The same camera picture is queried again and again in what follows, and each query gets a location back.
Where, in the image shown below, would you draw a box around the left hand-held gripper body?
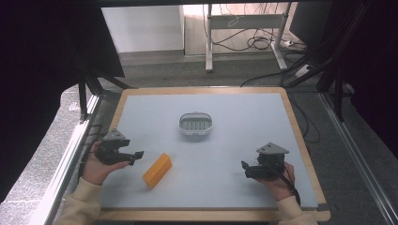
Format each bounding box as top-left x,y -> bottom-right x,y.
95,127 -> 131,166

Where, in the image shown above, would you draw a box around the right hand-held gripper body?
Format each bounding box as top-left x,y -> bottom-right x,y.
251,142 -> 290,181

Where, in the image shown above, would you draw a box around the orange soap bar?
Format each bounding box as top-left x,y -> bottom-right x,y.
142,152 -> 174,189

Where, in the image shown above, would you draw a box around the white soap dish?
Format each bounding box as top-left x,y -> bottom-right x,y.
178,111 -> 214,137

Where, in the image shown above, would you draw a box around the person's left hand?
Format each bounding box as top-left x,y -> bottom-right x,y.
81,142 -> 130,187

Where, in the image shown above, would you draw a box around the person's right hand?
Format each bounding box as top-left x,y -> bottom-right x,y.
260,161 -> 297,203

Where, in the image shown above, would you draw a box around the light grey table mat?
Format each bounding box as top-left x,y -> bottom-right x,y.
99,92 -> 319,210

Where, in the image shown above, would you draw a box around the black metal stand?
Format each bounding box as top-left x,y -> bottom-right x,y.
69,52 -> 135,124
283,0 -> 374,123

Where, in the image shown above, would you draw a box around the white power strip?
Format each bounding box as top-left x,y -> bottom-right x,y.
295,64 -> 312,78

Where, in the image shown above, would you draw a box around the dark curtain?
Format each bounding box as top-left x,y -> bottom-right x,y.
0,0 -> 126,204

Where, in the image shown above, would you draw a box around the white board panel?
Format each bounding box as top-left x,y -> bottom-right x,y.
100,5 -> 186,53

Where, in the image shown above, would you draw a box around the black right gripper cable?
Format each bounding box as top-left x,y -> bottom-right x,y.
270,163 -> 302,208

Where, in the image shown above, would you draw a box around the aluminium frame rail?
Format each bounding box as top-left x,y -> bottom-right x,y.
28,93 -> 101,225
318,92 -> 398,225

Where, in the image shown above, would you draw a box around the black floor cables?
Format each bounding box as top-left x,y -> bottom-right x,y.
202,3 -> 322,144

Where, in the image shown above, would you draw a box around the white desk frame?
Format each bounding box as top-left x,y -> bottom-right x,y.
204,3 -> 295,73

